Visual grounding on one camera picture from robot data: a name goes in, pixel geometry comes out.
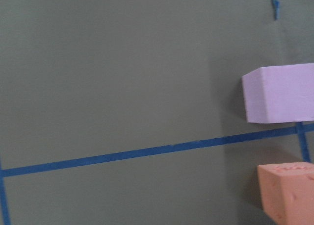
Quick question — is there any orange foam block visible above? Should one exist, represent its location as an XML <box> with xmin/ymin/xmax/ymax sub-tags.
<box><xmin>257</xmin><ymin>162</ymin><xmax>314</xmax><ymax>225</ymax></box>

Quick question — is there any pink foam block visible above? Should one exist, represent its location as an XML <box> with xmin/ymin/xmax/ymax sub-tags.
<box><xmin>242</xmin><ymin>63</ymin><xmax>314</xmax><ymax>124</ymax></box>

